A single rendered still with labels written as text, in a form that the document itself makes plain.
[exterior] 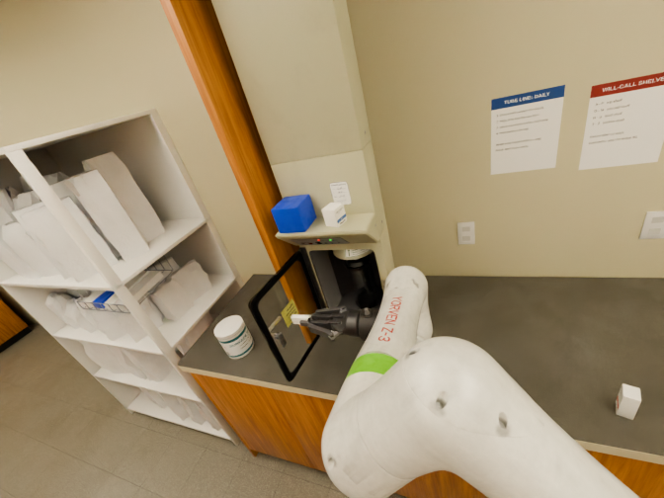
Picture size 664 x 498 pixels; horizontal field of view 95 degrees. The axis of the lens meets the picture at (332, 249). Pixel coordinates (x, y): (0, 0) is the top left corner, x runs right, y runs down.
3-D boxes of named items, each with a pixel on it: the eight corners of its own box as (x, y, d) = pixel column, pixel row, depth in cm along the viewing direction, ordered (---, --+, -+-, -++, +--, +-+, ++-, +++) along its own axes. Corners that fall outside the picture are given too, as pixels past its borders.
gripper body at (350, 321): (363, 304, 91) (334, 303, 95) (355, 325, 84) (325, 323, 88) (368, 322, 94) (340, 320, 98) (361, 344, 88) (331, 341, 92)
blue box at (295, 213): (291, 219, 109) (284, 196, 104) (317, 217, 105) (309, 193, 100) (279, 233, 101) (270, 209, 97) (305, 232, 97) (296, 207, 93)
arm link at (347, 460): (429, 511, 33) (340, 443, 34) (366, 534, 40) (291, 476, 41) (437, 381, 49) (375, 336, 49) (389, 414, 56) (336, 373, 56)
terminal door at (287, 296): (327, 324, 134) (299, 249, 114) (290, 383, 113) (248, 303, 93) (325, 324, 135) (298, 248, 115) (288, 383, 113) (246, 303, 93)
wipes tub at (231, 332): (238, 336, 150) (225, 313, 143) (259, 338, 145) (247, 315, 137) (221, 358, 140) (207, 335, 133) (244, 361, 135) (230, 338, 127)
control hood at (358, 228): (296, 242, 115) (289, 218, 110) (380, 238, 102) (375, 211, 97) (284, 260, 106) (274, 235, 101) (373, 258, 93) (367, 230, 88)
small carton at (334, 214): (335, 218, 100) (330, 202, 97) (347, 219, 97) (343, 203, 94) (326, 226, 97) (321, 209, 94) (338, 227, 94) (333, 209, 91)
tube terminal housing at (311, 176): (345, 292, 158) (300, 143, 119) (408, 294, 144) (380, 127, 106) (328, 329, 139) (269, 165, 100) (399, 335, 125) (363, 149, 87)
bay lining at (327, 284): (347, 282, 152) (329, 219, 135) (399, 283, 142) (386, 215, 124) (331, 317, 133) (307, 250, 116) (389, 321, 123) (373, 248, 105)
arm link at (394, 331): (357, 398, 57) (418, 408, 53) (346, 350, 53) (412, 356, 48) (390, 294, 88) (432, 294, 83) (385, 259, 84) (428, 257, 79)
